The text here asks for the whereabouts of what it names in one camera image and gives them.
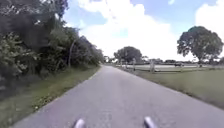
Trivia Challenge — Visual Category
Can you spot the round dark tree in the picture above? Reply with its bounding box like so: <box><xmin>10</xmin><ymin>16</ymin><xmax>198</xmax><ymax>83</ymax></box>
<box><xmin>113</xmin><ymin>46</ymin><xmax>143</xmax><ymax>64</ymax></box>

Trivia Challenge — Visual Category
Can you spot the grey asphalt path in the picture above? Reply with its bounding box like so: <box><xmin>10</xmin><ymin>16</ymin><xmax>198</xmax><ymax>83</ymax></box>
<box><xmin>9</xmin><ymin>64</ymin><xmax>224</xmax><ymax>128</ymax></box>

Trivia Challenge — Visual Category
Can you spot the robot's own part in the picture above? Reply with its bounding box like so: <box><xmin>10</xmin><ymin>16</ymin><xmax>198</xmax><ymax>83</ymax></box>
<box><xmin>73</xmin><ymin>118</ymin><xmax>86</xmax><ymax>128</ymax></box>
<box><xmin>143</xmin><ymin>116</ymin><xmax>158</xmax><ymax>128</ymax></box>

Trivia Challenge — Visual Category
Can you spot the dense wood of trees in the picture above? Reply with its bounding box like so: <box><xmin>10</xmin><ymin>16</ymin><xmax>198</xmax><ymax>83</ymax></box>
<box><xmin>0</xmin><ymin>0</ymin><xmax>105</xmax><ymax>101</ymax></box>

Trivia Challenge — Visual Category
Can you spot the grass verge beside wood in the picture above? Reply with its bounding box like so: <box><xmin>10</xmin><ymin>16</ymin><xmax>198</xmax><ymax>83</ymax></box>
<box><xmin>0</xmin><ymin>65</ymin><xmax>102</xmax><ymax>128</ymax></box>

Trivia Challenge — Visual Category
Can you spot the grass field beside fence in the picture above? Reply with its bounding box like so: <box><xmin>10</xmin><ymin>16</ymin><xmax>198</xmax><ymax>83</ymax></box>
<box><xmin>114</xmin><ymin>65</ymin><xmax>224</xmax><ymax>111</ymax></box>

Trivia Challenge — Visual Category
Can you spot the large broad tree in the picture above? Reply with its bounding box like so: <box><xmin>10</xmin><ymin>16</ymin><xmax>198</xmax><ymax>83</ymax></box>
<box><xmin>176</xmin><ymin>25</ymin><xmax>224</xmax><ymax>65</ymax></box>

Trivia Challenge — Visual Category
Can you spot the wooden rail fence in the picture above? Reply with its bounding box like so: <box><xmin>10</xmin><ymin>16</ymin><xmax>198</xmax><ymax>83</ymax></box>
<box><xmin>111</xmin><ymin>58</ymin><xmax>224</xmax><ymax>74</ymax></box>

